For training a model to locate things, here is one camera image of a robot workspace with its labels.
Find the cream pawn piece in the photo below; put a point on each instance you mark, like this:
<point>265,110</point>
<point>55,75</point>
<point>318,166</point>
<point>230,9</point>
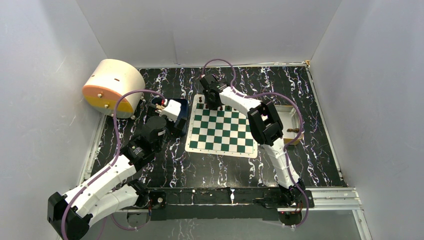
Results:
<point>159,108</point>

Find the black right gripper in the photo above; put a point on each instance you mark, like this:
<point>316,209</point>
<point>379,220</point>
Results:
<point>211,105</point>

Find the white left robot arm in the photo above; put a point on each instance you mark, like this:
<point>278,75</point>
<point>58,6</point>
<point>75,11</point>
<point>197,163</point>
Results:
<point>73,213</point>

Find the cream orange cylindrical drum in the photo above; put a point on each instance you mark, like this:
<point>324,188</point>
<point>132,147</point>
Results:
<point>110,80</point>

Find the blue square tray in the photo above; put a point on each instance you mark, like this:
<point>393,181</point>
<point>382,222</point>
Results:
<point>179,128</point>

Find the green white chess board mat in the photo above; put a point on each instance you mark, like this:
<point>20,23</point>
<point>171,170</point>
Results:
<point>225,132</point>

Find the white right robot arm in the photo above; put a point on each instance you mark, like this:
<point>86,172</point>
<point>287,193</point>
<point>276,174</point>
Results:
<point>266,128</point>

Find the aluminium rail frame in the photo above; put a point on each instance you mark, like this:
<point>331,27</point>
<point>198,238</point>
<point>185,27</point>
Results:
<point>335,198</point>

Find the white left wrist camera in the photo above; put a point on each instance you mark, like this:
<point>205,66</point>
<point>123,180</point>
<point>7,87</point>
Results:
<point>171,110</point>

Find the black base frame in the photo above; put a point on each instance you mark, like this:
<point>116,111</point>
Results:
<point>266,203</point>

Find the beige rectangular tin tray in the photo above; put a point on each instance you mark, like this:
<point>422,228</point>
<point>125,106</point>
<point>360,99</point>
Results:
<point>290,120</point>

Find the dark brown piece in tray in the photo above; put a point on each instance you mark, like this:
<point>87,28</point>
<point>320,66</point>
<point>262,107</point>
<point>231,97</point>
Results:
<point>293,130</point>

